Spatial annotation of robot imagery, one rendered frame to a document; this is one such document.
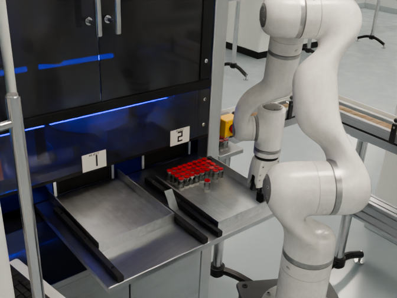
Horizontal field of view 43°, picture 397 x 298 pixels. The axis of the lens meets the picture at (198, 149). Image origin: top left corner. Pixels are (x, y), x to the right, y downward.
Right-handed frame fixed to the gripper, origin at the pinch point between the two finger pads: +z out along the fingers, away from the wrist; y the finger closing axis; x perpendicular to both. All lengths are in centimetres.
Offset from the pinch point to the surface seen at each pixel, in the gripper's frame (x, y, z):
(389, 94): -169, -376, 96
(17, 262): -28, 71, 12
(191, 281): -35, -1, 62
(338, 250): -19, -86, 74
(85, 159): -35, 44, -11
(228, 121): -35.0, -15.5, -9.9
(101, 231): -18, 49, 4
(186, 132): -35.4, 4.0, -10.2
